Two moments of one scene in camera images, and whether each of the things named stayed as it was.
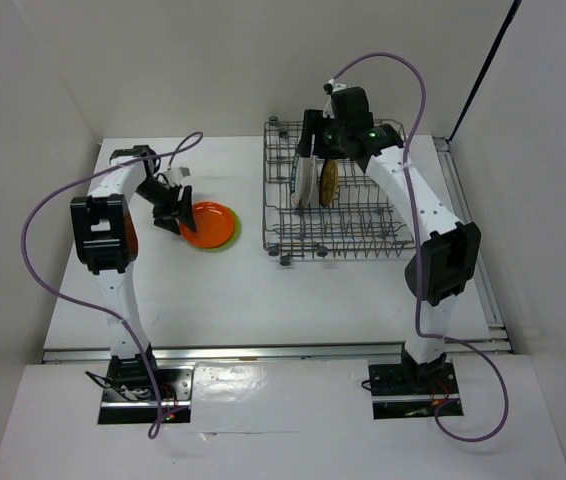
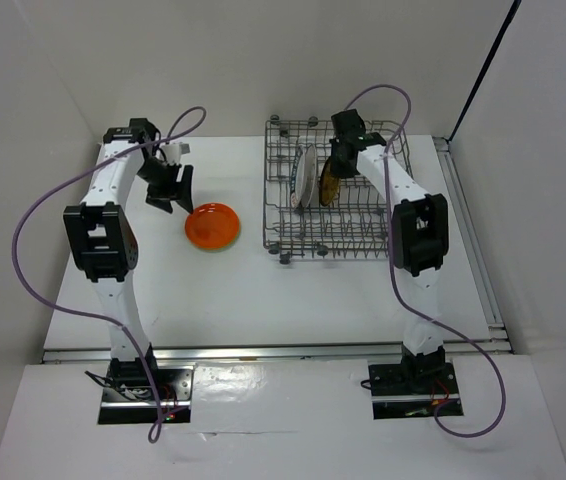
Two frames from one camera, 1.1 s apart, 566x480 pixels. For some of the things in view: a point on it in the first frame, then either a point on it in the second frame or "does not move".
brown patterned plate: x=328 y=180 does not move
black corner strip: x=484 y=69 does not move
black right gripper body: x=330 y=141 → x=339 y=168
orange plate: x=214 y=225 does not move
